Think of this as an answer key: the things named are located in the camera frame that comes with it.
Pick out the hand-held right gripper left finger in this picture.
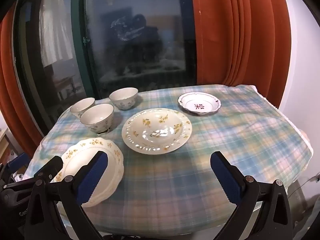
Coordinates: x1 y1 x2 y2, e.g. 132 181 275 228
24 151 109 240

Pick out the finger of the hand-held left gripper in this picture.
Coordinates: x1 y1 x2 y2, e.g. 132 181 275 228
6 153 29 173
33 156 64 182

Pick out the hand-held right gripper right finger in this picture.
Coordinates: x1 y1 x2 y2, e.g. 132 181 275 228
210 151 293 240

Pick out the scalloped cream floral plate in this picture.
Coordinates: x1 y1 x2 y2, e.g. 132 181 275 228
51 137 125 208

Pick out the white floral bowl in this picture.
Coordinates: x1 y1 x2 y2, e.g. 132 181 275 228
109 87 139 111
70 97 96 119
80 103 115 134

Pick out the large pierced cream floral plate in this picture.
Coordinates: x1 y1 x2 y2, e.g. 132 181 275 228
121 108 192 154

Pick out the white plate with red pattern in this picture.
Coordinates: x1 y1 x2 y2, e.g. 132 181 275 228
178 92 222 116

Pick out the cream shelf unit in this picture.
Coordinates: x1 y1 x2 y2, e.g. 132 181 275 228
0 127 15 165

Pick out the plaid tablecloth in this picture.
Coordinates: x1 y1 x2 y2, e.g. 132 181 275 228
24 84 314 235

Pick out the narrow orange curtain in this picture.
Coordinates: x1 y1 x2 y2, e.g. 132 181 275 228
0 2 43 150

